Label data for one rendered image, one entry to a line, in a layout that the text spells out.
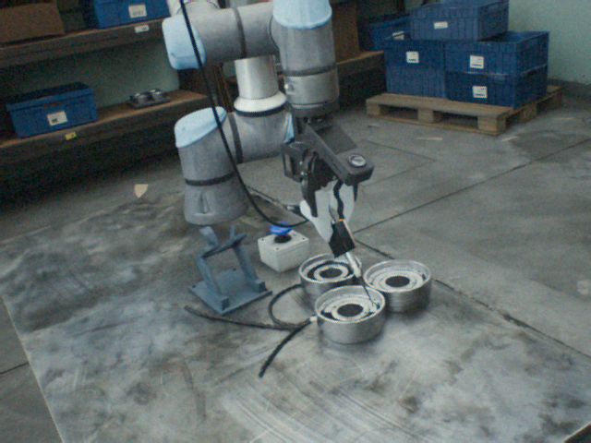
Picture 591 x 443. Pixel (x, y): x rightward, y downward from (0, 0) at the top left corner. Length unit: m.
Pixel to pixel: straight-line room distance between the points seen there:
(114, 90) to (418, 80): 2.27
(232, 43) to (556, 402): 0.64
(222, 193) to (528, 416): 0.84
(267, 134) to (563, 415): 0.85
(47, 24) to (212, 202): 2.99
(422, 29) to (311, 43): 4.08
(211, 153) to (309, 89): 0.55
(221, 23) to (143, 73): 4.07
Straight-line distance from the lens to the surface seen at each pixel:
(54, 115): 4.39
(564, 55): 5.40
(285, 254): 1.16
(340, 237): 0.96
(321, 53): 0.89
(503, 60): 4.57
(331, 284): 1.04
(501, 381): 0.88
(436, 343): 0.95
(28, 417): 2.45
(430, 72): 5.00
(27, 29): 4.27
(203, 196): 1.43
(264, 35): 0.97
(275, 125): 1.41
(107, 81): 4.95
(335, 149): 0.88
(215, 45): 0.96
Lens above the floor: 1.34
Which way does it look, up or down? 23 degrees down
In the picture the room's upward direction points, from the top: 8 degrees counter-clockwise
